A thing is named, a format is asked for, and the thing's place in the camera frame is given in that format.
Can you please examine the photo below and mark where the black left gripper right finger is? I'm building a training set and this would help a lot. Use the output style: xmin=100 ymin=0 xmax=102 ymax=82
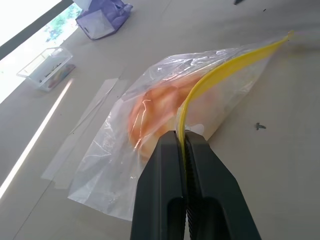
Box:
xmin=184 ymin=131 xmax=263 ymax=240

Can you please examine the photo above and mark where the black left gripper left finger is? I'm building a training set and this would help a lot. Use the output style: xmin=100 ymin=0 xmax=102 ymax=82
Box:
xmin=129 ymin=130 xmax=188 ymax=240

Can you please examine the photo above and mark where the clear zip bag yellow zipper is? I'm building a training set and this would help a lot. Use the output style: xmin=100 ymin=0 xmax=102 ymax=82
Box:
xmin=67 ymin=29 xmax=295 ymax=222

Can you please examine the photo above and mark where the round golden bread bun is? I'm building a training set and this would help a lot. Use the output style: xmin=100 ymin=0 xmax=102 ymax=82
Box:
xmin=126 ymin=74 xmax=192 ymax=162

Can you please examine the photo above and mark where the purple bag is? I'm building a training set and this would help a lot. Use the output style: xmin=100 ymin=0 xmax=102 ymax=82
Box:
xmin=72 ymin=0 xmax=134 ymax=41

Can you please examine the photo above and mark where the clear tape strip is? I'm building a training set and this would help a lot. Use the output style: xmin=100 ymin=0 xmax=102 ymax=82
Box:
xmin=70 ymin=78 xmax=131 ymax=135
xmin=40 ymin=132 xmax=101 ymax=191

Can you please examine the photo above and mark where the clear plastic box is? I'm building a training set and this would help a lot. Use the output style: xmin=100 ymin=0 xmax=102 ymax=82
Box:
xmin=16 ymin=46 xmax=77 ymax=93

